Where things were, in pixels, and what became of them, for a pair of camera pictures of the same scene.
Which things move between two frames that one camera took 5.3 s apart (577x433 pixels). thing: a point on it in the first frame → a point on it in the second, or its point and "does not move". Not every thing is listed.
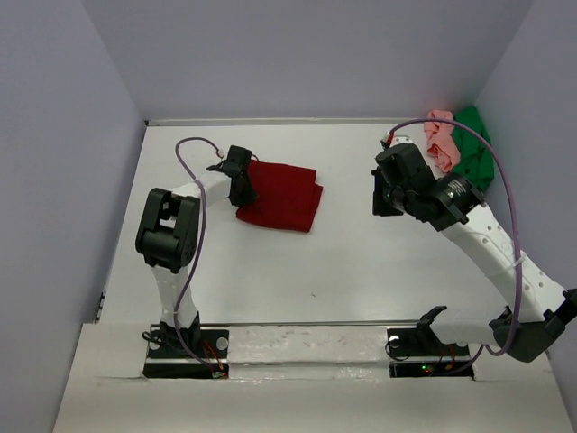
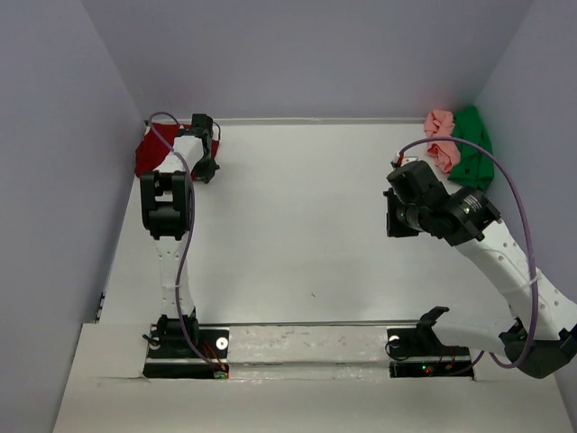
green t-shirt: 476,158 does not move
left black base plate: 212,362 does not move
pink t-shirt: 443,142 does not move
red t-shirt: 288,197 → 151,151
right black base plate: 419,353 does not move
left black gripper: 249,196 → 206,174
